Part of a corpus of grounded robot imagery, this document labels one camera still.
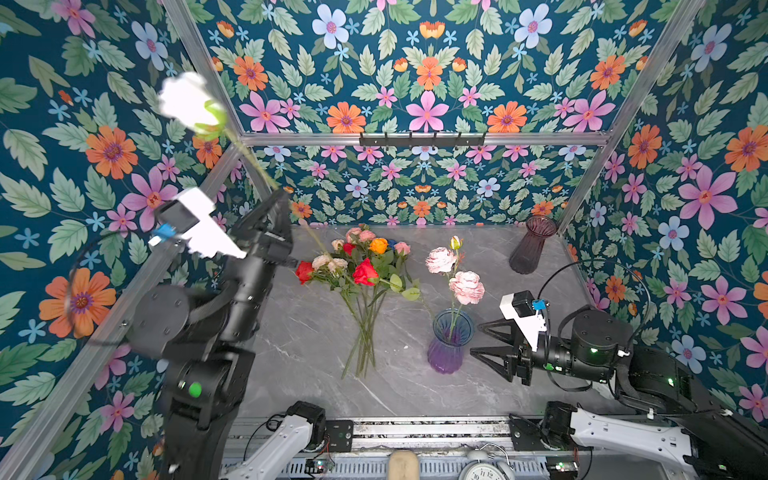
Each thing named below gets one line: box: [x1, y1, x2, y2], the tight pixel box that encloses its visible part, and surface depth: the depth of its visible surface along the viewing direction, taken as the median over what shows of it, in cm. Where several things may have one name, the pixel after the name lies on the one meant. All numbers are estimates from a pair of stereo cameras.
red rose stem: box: [352, 258, 439, 325], surface depth 65 cm
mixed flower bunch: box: [296, 224, 420, 379], surface depth 100 cm
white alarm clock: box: [458, 443, 516, 480], surface depth 67 cm
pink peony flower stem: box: [425, 236, 485, 343], surface depth 68 cm
